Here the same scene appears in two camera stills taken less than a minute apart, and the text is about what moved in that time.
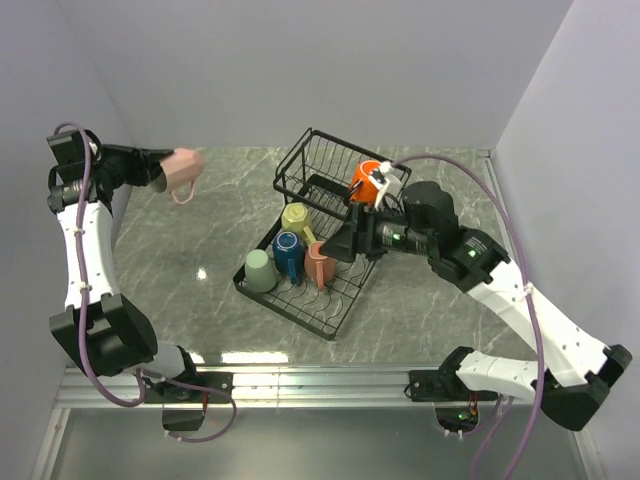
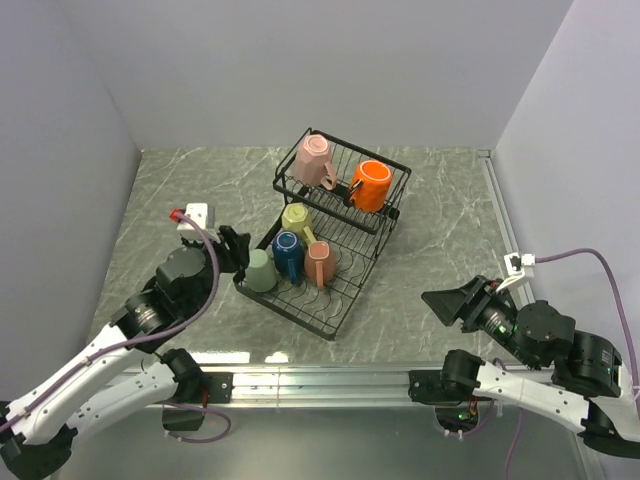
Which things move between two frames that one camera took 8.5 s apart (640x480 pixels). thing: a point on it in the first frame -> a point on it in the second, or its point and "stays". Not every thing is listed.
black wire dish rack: (320, 181) stays
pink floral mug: (319, 269) stays
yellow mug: (296, 217) stays
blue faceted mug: (289, 256) stays
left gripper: (144, 161) -> (239, 245)
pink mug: (183, 166) -> (312, 166)
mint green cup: (260, 276) stays
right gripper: (354, 235) -> (446, 303)
